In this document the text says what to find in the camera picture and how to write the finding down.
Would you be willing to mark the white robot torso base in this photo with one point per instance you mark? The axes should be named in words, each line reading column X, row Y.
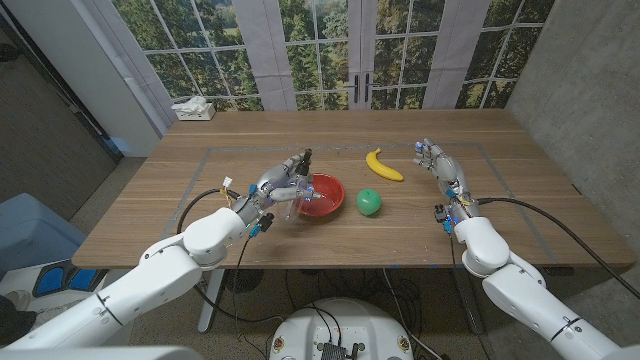
column 340, row 325

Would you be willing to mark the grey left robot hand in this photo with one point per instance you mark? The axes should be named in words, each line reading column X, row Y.
column 272, row 180

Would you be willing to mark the clear spray bottle black nozzle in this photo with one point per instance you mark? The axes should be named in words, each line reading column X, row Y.
column 292, row 210

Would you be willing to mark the green apple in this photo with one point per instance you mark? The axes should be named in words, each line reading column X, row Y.
column 369, row 202

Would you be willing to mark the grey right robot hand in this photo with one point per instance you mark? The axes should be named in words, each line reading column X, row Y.
column 445, row 167

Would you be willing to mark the dark table leg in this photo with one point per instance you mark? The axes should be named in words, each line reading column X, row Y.
column 470, row 310

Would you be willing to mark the blue and black foot pedal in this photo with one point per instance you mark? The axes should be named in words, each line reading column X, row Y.
column 50, row 280

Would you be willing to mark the white table leg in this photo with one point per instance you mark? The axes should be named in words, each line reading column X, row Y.
column 207, row 310

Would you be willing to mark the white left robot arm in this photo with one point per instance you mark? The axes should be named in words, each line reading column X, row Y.
column 160, row 280

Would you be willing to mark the white tissue box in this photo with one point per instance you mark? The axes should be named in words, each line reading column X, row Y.
column 196, row 112

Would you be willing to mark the printed window backdrop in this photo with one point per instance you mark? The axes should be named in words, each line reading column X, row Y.
column 310, row 55

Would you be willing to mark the blue plastic bin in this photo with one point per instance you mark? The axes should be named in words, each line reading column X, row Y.
column 35, row 230

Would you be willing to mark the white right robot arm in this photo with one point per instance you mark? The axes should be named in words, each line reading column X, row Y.
column 530, row 300

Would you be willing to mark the black round floor fan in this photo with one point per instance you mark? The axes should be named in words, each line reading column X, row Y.
column 243, row 280

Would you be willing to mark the yellow banana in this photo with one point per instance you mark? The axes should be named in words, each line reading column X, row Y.
column 382, row 170

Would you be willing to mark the red bowl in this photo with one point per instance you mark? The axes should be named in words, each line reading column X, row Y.
column 330, row 195

